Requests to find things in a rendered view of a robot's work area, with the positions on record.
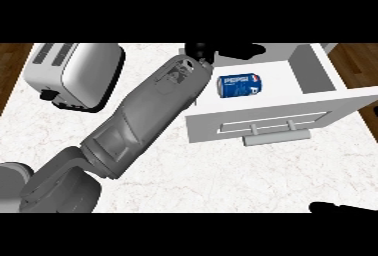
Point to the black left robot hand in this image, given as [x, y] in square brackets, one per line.
[200, 50]

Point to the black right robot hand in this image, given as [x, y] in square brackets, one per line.
[341, 208]

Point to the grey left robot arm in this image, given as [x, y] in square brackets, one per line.
[149, 110]

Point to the blue soda can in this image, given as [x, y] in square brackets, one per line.
[240, 85]

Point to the white open drawer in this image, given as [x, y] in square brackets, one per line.
[276, 75]

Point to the white drawer front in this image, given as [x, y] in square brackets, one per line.
[276, 115]

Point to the white toaster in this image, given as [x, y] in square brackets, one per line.
[84, 75]

